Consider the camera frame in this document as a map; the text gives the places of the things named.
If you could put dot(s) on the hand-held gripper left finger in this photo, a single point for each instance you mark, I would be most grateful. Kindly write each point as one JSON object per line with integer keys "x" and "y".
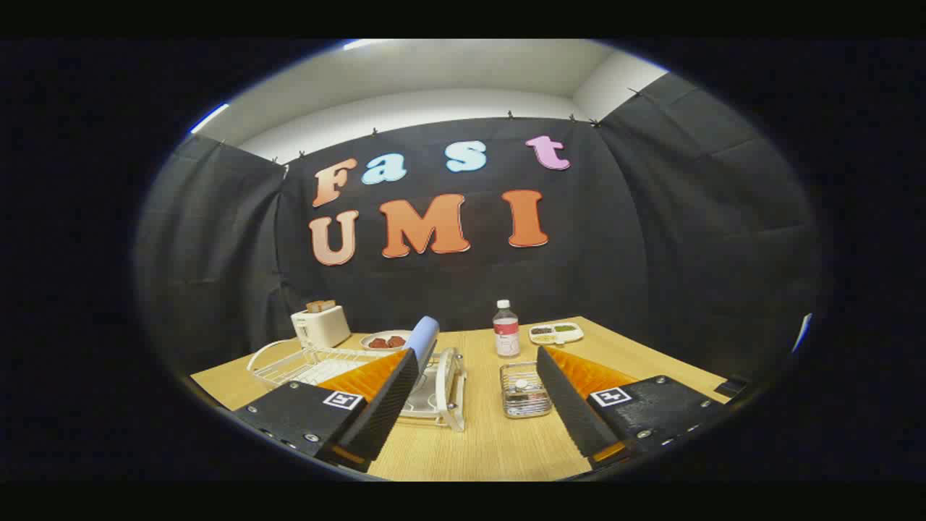
{"x": 391, "y": 405}

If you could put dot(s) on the black chair back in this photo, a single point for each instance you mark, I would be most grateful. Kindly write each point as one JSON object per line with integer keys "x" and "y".
{"x": 734, "y": 387}

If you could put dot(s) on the red food pieces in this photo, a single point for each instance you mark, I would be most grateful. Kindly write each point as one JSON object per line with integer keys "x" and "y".
{"x": 387, "y": 342}

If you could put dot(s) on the white toaster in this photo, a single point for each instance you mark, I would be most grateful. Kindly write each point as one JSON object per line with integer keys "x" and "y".
{"x": 322, "y": 328}

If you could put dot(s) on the clear bottle red label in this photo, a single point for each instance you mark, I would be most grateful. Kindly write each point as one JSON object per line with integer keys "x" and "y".
{"x": 506, "y": 333}

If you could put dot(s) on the white divided condiment tray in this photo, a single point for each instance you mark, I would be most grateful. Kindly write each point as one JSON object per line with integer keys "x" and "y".
{"x": 557, "y": 333}

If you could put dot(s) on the black backdrop cloth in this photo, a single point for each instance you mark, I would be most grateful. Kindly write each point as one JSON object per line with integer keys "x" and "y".
{"x": 615, "y": 253}

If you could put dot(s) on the brown bread slices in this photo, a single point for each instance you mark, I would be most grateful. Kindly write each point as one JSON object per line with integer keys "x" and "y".
{"x": 320, "y": 306}

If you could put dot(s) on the blue plate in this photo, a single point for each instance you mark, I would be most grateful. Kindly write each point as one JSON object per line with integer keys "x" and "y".
{"x": 423, "y": 335}

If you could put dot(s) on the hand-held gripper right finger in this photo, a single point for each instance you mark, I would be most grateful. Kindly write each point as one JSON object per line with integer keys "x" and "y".
{"x": 571, "y": 409}

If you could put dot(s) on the white round plate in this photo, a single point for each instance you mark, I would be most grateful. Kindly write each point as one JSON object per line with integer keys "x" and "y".
{"x": 375, "y": 335}

